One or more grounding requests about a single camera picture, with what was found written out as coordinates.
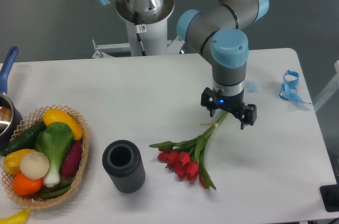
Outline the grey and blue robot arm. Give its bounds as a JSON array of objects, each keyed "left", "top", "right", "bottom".
[{"left": 98, "top": 0, "right": 269, "bottom": 126}]

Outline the green pepper in basket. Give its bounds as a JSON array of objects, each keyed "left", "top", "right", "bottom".
[{"left": 39, "top": 181, "right": 72, "bottom": 200}]

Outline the blue handled saucepan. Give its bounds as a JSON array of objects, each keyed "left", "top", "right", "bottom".
[{"left": 1, "top": 46, "right": 22, "bottom": 150}]

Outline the orange fruit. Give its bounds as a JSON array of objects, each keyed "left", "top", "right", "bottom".
[{"left": 12, "top": 173, "right": 42, "bottom": 196}]

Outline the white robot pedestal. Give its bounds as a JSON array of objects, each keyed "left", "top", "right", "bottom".
[{"left": 93, "top": 0, "right": 175, "bottom": 58}]

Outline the blue ribbon strap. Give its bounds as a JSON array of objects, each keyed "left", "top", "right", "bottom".
[{"left": 279, "top": 69, "right": 312, "bottom": 105}]

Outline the yellow squash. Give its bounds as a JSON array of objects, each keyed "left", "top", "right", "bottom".
[{"left": 43, "top": 109, "right": 83, "bottom": 141}]

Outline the black device at edge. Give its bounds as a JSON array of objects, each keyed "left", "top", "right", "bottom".
[{"left": 319, "top": 184, "right": 338, "bottom": 212}]

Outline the yellow bell pepper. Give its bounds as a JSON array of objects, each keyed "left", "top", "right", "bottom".
[{"left": 3, "top": 149, "right": 34, "bottom": 175}]

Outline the translucent blue cap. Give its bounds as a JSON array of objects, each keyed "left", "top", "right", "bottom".
[{"left": 245, "top": 81, "right": 258, "bottom": 93}]

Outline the dark grey ribbed vase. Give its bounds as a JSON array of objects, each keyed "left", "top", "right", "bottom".
[{"left": 102, "top": 140, "right": 146, "bottom": 193}]

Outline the red tulip bouquet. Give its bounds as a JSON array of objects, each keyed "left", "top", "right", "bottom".
[{"left": 149, "top": 111, "right": 228, "bottom": 190}]

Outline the green bok choy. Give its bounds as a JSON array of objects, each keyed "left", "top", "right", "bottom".
[{"left": 35, "top": 122, "right": 74, "bottom": 187}]

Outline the dark green cucumber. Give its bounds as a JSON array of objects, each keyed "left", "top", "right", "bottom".
[{"left": 2, "top": 121, "right": 46, "bottom": 156}]

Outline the yellow banana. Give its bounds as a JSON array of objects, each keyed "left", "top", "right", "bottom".
[{"left": 1, "top": 208, "right": 31, "bottom": 224}]

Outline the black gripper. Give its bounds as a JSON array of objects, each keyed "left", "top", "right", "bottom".
[{"left": 201, "top": 87, "right": 257, "bottom": 130}]

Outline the purple sweet potato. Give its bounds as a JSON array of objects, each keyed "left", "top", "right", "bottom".
[{"left": 61, "top": 141, "right": 82, "bottom": 177}]

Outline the woven bamboo basket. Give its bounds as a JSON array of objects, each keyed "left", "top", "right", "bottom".
[{"left": 1, "top": 105, "right": 90, "bottom": 209}]

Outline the black cable on pedestal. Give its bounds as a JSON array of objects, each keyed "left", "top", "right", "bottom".
[{"left": 133, "top": 11, "right": 147, "bottom": 57}]

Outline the white garlic bulb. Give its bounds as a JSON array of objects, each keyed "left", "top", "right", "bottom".
[{"left": 20, "top": 151, "right": 50, "bottom": 180}]

